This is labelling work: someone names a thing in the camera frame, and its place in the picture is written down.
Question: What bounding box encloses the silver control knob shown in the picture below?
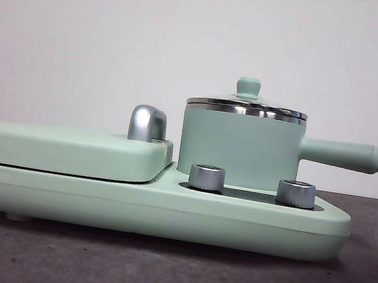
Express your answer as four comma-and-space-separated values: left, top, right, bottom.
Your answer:
275, 178, 318, 209
187, 162, 228, 194

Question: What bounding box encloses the mint green griddle cover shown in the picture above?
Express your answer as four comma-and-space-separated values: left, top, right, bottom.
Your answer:
0, 83, 181, 190

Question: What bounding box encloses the mint green handled pot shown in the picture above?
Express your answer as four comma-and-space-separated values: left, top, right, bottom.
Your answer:
173, 99, 378, 209

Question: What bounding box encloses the mint green breakfast machine base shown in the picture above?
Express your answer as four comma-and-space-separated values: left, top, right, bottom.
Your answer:
0, 147, 356, 271

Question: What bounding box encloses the glass lid with green knob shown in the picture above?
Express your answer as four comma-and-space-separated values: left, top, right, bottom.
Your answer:
185, 68, 313, 122

